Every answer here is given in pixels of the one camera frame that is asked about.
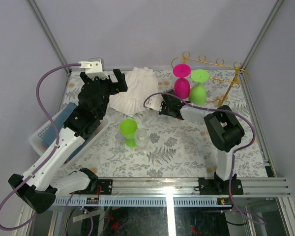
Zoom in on magenta plastic wine glass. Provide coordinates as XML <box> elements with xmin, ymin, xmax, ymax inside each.
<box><xmin>173</xmin><ymin>63</ymin><xmax>191</xmax><ymax>99</ymax></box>

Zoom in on green plastic wine glass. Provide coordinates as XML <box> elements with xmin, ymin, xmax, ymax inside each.
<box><xmin>119</xmin><ymin>119</ymin><xmax>138</xmax><ymax>148</ymax></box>
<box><xmin>189</xmin><ymin>69</ymin><xmax>209</xmax><ymax>106</ymax></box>

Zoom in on clear wine glass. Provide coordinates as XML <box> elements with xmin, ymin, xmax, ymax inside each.
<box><xmin>134</xmin><ymin>129</ymin><xmax>149</xmax><ymax>154</ymax></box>

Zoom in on gold wire wine glass rack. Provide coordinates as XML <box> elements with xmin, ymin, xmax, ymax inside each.
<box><xmin>171</xmin><ymin>52</ymin><xmax>251</xmax><ymax>107</ymax></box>

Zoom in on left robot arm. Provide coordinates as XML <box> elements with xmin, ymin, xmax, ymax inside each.
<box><xmin>8</xmin><ymin>69</ymin><xmax>128</xmax><ymax>214</ymax></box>

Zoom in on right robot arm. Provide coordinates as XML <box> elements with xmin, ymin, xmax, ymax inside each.
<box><xmin>160</xmin><ymin>90</ymin><xmax>244</xmax><ymax>194</ymax></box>

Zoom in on white pleated cloth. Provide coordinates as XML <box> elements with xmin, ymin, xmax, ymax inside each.
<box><xmin>109</xmin><ymin>67</ymin><xmax>158</xmax><ymax>117</ymax></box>

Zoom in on blue folded towel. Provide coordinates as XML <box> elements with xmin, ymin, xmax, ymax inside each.
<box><xmin>42</xmin><ymin>102</ymin><xmax>89</xmax><ymax>160</ymax></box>

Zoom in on white plastic basket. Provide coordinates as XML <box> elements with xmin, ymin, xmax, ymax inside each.
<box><xmin>29</xmin><ymin>102</ymin><xmax>110</xmax><ymax>170</ymax></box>

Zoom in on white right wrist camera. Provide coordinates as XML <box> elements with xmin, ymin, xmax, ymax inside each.
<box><xmin>145</xmin><ymin>97</ymin><xmax>163</xmax><ymax>112</ymax></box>

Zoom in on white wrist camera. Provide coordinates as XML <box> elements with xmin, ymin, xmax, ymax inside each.
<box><xmin>79</xmin><ymin>58</ymin><xmax>108</xmax><ymax>80</ymax></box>
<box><xmin>145</xmin><ymin>97</ymin><xmax>163</xmax><ymax>112</ymax></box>

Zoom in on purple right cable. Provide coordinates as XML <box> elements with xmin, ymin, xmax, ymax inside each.
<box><xmin>143</xmin><ymin>92</ymin><xmax>267</xmax><ymax>226</ymax></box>

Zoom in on purple cable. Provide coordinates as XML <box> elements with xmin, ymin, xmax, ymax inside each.
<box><xmin>143</xmin><ymin>92</ymin><xmax>267</xmax><ymax>226</ymax></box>
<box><xmin>0</xmin><ymin>62</ymin><xmax>81</xmax><ymax>231</ymax></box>

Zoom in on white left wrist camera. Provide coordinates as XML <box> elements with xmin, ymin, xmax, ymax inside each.
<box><xmin>79</xmin><ymin>58</ymin><xmax>108</xmax><ymax>80</ymax></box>

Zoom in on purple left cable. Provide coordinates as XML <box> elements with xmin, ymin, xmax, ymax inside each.
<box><xmin>0</xmin><ymin>62</ymin><xmax>81</xmax><ymax>231</ymax></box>

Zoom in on aluminium front rail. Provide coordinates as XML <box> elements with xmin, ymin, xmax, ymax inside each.
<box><xmin>27</xmin><ymin>177</ymin><xmax>292</xmax><ymax>207</ymax></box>

